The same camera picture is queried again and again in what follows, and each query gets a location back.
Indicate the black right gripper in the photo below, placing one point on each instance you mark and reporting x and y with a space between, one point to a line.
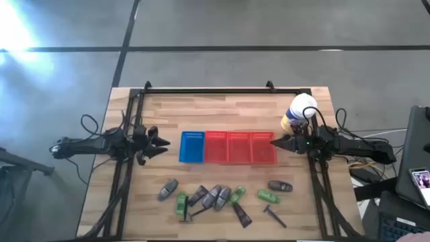
304 144

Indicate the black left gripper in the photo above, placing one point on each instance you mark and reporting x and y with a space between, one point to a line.
141 144

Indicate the grey travel bottle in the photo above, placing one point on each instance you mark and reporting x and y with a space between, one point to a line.
222 199
211 196
168 190
280 186

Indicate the green travel bottle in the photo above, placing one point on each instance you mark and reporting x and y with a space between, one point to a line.
181 204
237 195
268 196

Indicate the dark travel tube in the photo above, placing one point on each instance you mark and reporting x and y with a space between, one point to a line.
198 195
242 215

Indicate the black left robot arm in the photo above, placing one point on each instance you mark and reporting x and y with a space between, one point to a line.
94 144

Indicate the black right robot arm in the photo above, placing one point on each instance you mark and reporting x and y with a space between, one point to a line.
363 149

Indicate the red plastic basket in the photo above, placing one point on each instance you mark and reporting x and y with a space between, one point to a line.
239 148
263 148
216 148

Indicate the blue plastic basket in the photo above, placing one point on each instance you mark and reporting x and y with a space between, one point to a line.
191 148

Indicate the Lysol wipes canister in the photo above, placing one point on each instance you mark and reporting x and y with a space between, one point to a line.
302 104

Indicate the black power adapter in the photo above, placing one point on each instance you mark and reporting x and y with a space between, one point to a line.
361 174

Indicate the black laptop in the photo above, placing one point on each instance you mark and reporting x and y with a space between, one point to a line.
416 144

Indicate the grey metal stand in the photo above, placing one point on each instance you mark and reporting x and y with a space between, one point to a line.
20 161

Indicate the smartphone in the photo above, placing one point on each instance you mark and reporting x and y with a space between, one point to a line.
422 183

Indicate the black keyboard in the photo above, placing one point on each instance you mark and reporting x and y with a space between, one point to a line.
399 230

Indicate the person's hand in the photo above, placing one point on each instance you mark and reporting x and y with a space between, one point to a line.
416 238

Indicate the black metal rig frame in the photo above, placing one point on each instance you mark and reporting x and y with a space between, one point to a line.
218 90

